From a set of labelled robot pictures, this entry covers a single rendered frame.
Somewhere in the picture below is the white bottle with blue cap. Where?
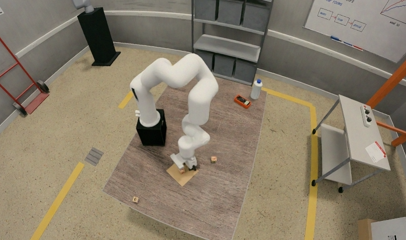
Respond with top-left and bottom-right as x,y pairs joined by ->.
250,79 -> 262,99

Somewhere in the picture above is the tan square mat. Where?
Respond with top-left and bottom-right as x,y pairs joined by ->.
166,163 -> 199,186

